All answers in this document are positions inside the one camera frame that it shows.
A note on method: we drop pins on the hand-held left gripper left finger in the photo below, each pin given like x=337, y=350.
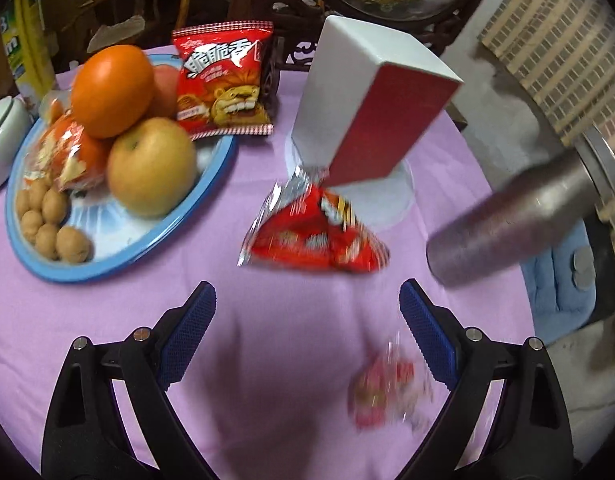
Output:
x=187, y=335

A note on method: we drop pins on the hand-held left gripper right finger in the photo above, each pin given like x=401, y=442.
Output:
x=430, y=332

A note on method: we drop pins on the clear red printed wrapper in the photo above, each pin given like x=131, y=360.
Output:
x=387, y=390

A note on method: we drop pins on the red foil snack bag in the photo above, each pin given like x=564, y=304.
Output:
x=312, y=235

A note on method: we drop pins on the blue oval plate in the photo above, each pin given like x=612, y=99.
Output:
x=127, y=245

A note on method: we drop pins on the blue seat cushion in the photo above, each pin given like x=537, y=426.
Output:
x=557, y=285

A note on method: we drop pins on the stainless steel bottle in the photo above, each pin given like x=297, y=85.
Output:
x=512, y=210

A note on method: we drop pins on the yellow apple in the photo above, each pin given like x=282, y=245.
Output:
x=152, y=165

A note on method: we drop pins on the pile of walnuts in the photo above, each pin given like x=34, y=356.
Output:
x=52, y=220

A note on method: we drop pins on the red and white box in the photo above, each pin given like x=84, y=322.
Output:
x=372, y=120

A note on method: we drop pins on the orange in printed wrapper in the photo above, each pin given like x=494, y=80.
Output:
x=62, y=152

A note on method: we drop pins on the red apple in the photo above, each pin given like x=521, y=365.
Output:
x=166, y=90

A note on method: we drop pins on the red lion print snack bag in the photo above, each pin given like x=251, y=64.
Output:
x=222, y=85

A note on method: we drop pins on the orange fruit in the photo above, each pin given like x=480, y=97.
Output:
x=112, y=90

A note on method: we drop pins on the white ceramic lidded jar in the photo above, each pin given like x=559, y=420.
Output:
x=2, y=140

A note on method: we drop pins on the beige checked curtain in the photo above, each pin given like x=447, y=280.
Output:
x=562, y=60

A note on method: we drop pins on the yellow green carton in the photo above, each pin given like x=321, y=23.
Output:
x=25, y=40

